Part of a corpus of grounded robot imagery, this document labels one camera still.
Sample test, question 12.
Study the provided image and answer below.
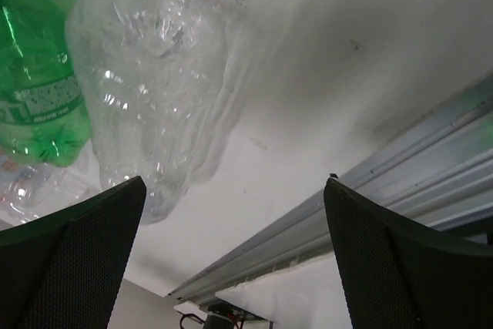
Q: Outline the green plastic bottle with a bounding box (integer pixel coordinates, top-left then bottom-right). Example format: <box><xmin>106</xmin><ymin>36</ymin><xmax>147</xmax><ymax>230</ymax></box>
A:
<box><xmin>1</xmin><ymin>0</ymin><xmax>91</xmax><ymax>167</ymax></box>

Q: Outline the blue label clear bottle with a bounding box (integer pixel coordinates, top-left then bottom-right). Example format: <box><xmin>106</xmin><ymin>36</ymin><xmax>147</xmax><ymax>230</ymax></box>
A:
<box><xmin>1</xmin><ymin>153</ymin><xmax>101</xmax><ymax>228</ymax></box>

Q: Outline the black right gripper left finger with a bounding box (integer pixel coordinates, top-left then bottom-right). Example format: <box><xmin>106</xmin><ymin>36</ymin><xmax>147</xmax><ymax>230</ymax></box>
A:
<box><xmin>1</xmin><ymin>176</ymin><xmax>146</xmax><ymax>328</ymax></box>

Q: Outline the clear plastic bottle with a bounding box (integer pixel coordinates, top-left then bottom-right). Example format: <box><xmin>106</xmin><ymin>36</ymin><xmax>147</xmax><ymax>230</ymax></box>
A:
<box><xmin>65</xmin><ymin>0</ymin><xmax>227</xmax><ymax>224</ymax></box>

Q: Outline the aluminium right table rail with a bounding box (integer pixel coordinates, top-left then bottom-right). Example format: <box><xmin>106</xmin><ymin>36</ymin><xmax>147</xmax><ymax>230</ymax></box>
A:
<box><xmin>171</xmin><ymin>77</ymin><xmax>492</xmax><ymax>305</ymax></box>

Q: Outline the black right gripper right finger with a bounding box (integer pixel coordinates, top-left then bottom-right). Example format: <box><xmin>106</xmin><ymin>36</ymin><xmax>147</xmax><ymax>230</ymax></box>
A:
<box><xmin>324</xmin><ymin>177</ymin><xmax>492</xmax><ymax>328</ymax></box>

